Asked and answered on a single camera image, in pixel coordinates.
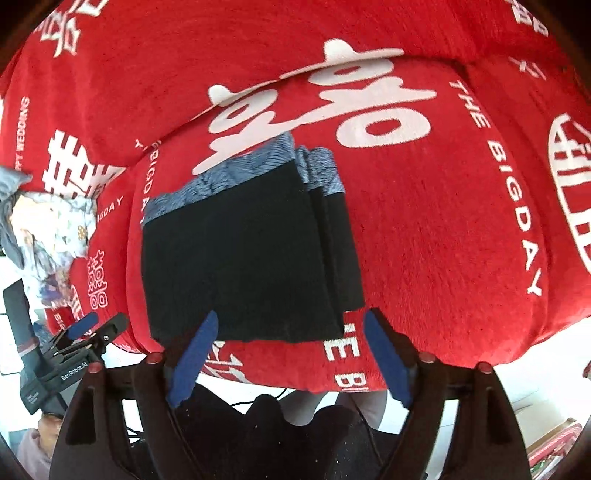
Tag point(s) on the grey cloth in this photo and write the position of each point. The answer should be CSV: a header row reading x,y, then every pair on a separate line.
x,y
13,217

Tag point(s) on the white floral sheet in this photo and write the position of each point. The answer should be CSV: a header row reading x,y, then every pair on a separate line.
x,y
55,249

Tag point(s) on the red printed blanket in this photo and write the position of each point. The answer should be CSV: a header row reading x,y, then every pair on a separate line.
x,y
438,207

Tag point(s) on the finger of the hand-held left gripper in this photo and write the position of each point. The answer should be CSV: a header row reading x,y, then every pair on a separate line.
x,y
81,325
108,332

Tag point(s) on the red patterned box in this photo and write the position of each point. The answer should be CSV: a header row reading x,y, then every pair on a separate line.
x,y
554,445

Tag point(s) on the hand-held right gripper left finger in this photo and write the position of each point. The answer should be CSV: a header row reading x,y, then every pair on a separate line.
x,y
196,355

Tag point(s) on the person's dark clothed legs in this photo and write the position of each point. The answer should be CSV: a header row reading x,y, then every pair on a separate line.
x,y
277,443

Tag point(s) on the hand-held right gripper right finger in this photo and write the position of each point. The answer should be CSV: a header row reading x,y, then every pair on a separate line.
x,y
385,355

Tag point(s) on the black pants with grey lining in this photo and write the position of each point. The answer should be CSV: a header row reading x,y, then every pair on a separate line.
x,y
240,263

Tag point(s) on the person's left forearm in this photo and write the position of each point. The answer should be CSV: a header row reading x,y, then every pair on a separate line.
x,y
37,447

